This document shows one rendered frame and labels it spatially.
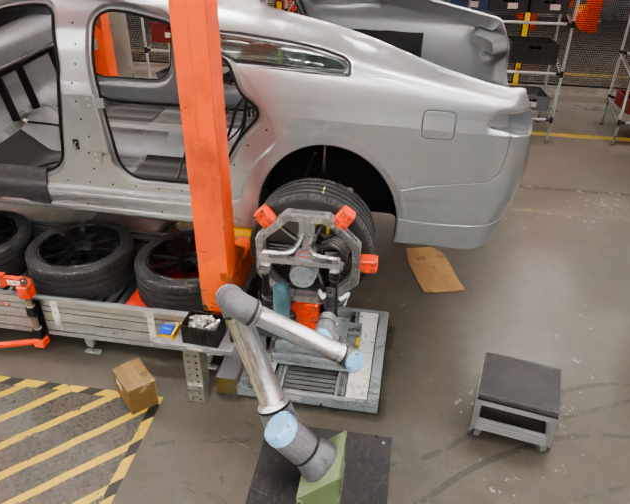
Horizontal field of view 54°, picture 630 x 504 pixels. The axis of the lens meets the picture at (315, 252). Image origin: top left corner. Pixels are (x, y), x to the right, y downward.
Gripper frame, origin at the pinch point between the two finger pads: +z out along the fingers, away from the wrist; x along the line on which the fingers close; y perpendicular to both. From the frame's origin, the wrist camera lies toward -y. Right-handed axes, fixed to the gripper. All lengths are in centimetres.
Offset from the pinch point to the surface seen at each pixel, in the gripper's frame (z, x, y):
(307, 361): 21, -17, 70
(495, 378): 4, 85, 49
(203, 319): -4, -68, 25
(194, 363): -9, -74, 53
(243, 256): 42, -58, 15
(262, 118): 64, -50, -60
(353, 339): 43, 7, 68
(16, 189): 61, -206, -4
